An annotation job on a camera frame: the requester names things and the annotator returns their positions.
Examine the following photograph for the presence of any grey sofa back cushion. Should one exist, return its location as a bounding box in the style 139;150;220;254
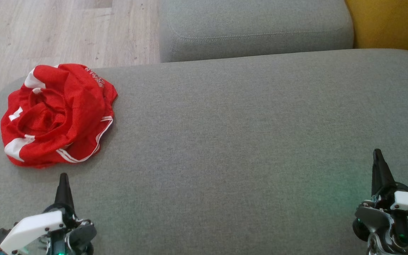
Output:
159;0;354;63

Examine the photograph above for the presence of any red white sports garment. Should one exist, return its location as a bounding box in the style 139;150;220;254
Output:
0;63;118;169

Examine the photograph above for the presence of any mustard yellow fabric panel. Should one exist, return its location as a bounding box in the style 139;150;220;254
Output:
345;0;408;60

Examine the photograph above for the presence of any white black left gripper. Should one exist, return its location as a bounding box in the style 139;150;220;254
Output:
0;172;97;255

